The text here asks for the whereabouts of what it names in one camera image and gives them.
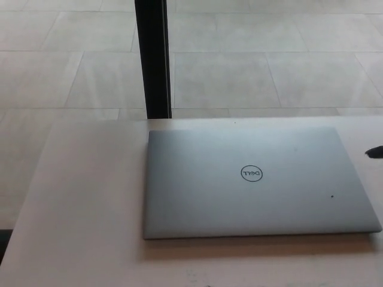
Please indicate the silver Dell laptop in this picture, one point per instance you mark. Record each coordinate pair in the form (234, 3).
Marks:
(239, 203)

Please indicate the black vertical post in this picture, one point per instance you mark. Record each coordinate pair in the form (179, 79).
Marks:
(154, 59)

